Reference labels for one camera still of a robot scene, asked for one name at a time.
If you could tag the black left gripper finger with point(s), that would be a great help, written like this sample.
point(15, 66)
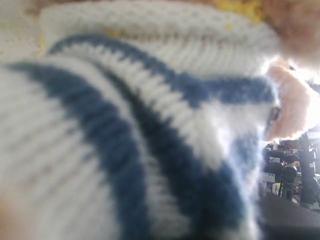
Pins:
point(280, 219)

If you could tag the beige teddy bear striped sweater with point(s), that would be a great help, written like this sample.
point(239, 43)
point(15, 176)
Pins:
point(146, 119)

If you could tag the dark background lab equipment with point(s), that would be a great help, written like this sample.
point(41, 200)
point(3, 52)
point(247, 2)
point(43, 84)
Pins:
point(289, 172)

